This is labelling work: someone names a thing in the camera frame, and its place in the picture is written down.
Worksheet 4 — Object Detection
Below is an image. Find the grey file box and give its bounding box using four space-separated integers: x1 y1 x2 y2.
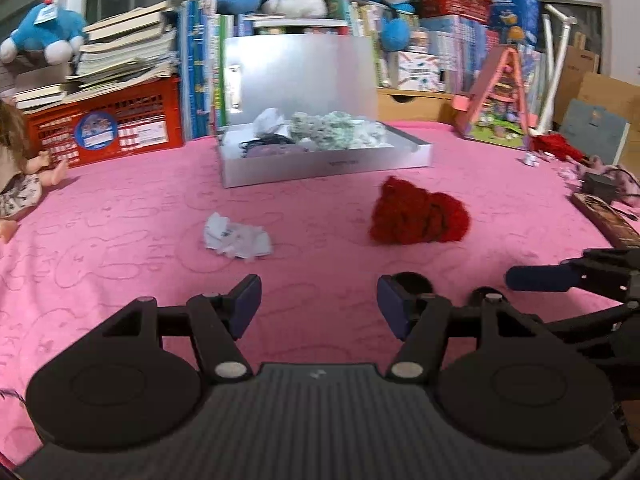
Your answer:
216 34 433 190

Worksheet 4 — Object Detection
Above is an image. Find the red plastic basket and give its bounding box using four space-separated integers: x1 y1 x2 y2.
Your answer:
419 0 493 23

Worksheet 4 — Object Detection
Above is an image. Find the small blue white plush toy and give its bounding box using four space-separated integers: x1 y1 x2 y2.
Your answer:
0 2 90 66

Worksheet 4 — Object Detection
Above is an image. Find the red plastic crate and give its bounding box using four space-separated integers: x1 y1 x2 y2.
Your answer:
22 76 185 168

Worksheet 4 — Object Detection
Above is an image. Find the wooden drawer organizer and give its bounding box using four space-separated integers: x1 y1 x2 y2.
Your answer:
375 87 468 123

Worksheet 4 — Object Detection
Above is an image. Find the pencil-print white box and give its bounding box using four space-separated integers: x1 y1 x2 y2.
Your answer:
397 50 443 93

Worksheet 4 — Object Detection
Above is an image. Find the row of blue-spined books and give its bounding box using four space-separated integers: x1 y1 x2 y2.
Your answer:
177 0 236 142

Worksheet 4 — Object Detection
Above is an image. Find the green checked cloth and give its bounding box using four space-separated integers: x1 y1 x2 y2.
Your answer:
290 110 388 152

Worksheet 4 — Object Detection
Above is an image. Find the long-haired doll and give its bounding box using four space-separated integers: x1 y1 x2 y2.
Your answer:
0 100 70 246

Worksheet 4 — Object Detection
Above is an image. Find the white desk lamp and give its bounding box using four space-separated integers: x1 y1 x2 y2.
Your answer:
537 2 578 133

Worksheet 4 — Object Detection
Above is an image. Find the pink rabbit-print blanket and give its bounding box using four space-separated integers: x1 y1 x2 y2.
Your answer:
0 121 640 466

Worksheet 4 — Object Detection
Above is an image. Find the blue printed box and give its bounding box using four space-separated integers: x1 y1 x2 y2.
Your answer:
487 0 542 46

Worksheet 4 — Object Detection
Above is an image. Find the row of colourful upright books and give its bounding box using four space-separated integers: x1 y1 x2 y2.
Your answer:
327 0 396 88

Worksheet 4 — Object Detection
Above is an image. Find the row of pastel-spined books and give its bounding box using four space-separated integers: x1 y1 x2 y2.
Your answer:
412 12 503 93

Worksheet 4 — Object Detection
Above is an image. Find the brown patterned box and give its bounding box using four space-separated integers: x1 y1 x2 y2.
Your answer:
570 191 640 251

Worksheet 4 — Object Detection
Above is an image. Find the stack of worn books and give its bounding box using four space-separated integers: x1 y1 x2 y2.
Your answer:
12 2 180 111

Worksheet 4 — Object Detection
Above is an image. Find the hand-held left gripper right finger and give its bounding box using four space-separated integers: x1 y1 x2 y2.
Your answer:
376 274 546 381

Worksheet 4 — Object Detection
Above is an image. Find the brown cardboard box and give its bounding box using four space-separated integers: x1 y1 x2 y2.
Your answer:
552 32 640 128

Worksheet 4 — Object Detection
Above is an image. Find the pink fuzzy piece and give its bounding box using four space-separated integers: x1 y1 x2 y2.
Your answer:
575 155 618 176

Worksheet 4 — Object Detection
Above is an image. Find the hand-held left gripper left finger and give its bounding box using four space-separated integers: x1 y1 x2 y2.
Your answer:
90 274 263 381

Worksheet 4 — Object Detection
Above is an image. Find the pink cardboard dollhouse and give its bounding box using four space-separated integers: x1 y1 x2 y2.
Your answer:
452 45 538 151

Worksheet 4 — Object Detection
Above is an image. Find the red fuzzy knit piece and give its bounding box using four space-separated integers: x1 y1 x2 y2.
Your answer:
530 131 591 163
369 176 472 247

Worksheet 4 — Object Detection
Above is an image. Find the black power adapter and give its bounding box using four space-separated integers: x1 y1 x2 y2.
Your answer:
585 172 623 203

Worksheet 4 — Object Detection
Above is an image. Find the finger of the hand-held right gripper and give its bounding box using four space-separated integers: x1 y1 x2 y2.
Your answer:
505 247 640 306
547 304 635 346

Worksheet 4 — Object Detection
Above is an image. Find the white patterned cloth piece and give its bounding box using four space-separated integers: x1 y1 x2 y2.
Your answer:
202 212 273 261

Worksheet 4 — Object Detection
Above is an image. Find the grey cardboard folder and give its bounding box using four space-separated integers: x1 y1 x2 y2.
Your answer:
559 99 632 166

